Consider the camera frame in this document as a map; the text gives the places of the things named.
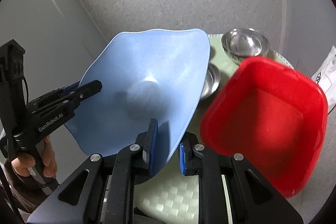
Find steel bowl back right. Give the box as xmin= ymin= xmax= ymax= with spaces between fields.
xmin=221 ymin=28 xmax=270 ymax=65

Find person's left hand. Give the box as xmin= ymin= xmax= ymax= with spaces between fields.
xmin=11 ymin=136 xmax=58 ymax=178

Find grey cabinet panel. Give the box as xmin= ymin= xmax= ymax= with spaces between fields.
xmin=0 ymin=0 xmax=109 ymax=185

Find small steel bowl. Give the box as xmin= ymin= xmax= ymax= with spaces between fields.
xmin=200 ymin=63 xmax=221 ymax=101

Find blue square plastic plate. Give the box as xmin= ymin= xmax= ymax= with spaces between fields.
xmin=66 ymin=29 xmax=211 ymax=173

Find red square plastic basin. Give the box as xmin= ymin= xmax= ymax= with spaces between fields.
xmin=200 ymin=57 xmax=328 ymax=198

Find white tote bag black handles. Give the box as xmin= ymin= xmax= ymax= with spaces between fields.
xmin=311 ymin=46 xmax=336 ymax=113

